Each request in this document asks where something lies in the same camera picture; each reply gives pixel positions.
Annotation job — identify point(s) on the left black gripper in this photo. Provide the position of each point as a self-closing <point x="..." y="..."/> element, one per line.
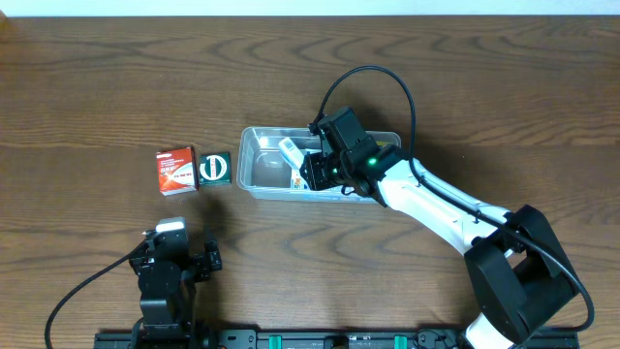
<point x="209" y="259"/>

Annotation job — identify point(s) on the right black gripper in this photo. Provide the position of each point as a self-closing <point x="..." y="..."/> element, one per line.
<point x="316" y="171"/>

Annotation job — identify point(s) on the large blue white box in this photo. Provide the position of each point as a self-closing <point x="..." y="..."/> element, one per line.
<point x="297" y="181"/>

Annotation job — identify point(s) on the slim white blue box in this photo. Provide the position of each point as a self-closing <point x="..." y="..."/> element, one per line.
<point x="291" y="154"/>

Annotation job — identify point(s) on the dark green small box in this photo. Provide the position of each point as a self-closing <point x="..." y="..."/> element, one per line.
<point x="215" y="169"/>

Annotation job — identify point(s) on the red orange small box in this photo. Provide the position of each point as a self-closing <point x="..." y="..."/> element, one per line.
<point x="176" y="171"/>

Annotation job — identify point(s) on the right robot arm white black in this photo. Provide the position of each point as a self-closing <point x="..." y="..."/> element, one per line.
<point x="519" y="272"/>

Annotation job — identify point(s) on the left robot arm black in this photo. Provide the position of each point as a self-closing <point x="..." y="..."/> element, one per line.
<point x="168" y="274"/>

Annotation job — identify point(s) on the clear plastic container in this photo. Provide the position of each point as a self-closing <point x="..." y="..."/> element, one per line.
<point x="262" y="171"/>

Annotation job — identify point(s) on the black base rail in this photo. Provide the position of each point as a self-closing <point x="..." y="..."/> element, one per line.
<point x="250" y="339"/>

